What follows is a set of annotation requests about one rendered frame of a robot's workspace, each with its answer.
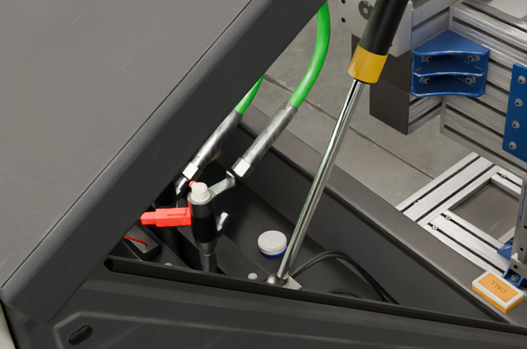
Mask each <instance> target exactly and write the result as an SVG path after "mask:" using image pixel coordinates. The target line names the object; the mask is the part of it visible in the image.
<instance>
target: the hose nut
mask: <svg viewBox="0 0 527 349"><path fill-rule="evenodd" d="M231 168H232V169H233V170H234V171H235V174H237V175H238V176H240V177H243V178H245V179H246V180H247V179H248V178H249V177H250V176H251V174H252V173H253V172H254V170H255V169H254V168H253V167H252V166H251V165H249V164H248V163H247V162H245V161H244V160H243V159H242V158H240V157H239V159H238V160H237V161H236V163H235V164H234V165H233V166H232V167H231Z"/></svg>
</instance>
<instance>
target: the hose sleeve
mask: <svg viewBox="0 0 527 349"><path fill-rule="evenodd" d="M297 112H298V108H296V107H295V106H294V105H293V104H291V103H290V102H289V101H285V102H284V104H283V105H282V106H281V107H280V108H279V109H278V111H277V112H276V113H275V114H274V116H273V118H272V119H271V120H270V121H269V122H268V123H267V125H266V126H265V128H264V129H263V130H262V132H261V133H260V135H259V136H258V137H257V138H256V139H255V140H254V142H252V144H251V146H250V147H249V148H248V150H247V151H246V152H245V153H244V155H243V156H242V157H243V160H244V161H245V162H247V163H248V164H249V165H251V166H252V167H253V166H254V167H255V166H256V165H257V164H258V162H259V161H260V159H262V158H263V156H264V155H265V154H266V153H267V151H268V149H269V148H270V147H271V145H272V144H273V143H274V142H275V141H276V140H277V138H278V137H279V135H280V134H281V133H282V131H283V130H284V129H285V127H286V126H287V125H288V124H289V123H290V121H291V120H293V117H294V116H295V115H296V113H297Z"/></svg>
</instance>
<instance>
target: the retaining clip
mask: <svg viewBox="0 0 527 349"><path fill-rule="evenodd" d="M234 186H235V185H233V184H232V183H231V182H230V181H229V180H227V179H225V180H222V181H220V182H219V183H218V184H215V185H213V186H211V187H209V189H210V190H211V191H212V192H213V196H214V198H216V196H217V195H219V194H221V193H222V192H224V191H226V190H228V189H230V188H232V187H234Z"/></svg>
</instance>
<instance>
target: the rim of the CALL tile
mask: <svg viewBox="0 0 527 349"><path fill-rule="evenodd" d="M489 273H492V274H494V275H495V276H496V277H497V278H499V279H500V280H501V281H503V282H505V283H506V284H507V285H509V286H510V287H511V288H512V289H514V290H515V291H517V292H518V293H519V294H518V295H517V296H515V297H514V298H512V299H511V300H509V301H508V302H507V303H505V302H503V301H502V300H501V299H500V298H499V297H497V296H496V295H494V294H493V293H491V292H490V291H488V290H487V289H486V288H485V287H484V286H482V285H480V284H479V283H478V281H479V280H481V279H482V278H484V277H485V276H486V275H487V274H489ZM472 285H474V286H475V287H476V288H478V289H479V290H481V291H482V292H483V293H484V294H486V295H487V296H489V297H490V298H491V299H493V300H494V301H496V302H497V303H498V304H499V305H501V306H502V307H504V308H505V309H507V308H509V306H511V305H512V304H513V303H515V302H516V301H517V300H519V299H520V298H522V297H523V296H524V293H523V292H521V291H520V290H519V289H517V288H515V287H514V286H513V285H512V284H510V283H509V282H507V281H506V280H504V279H503V278H501V277H500V276H499V275H498V274H496V273H495V272H493V271H492V270H488V271H486V272H485V273H484V274H483V275H481V276H480V277H479V278H477V279H475V280H474V281H473V282H472Z"/></svg>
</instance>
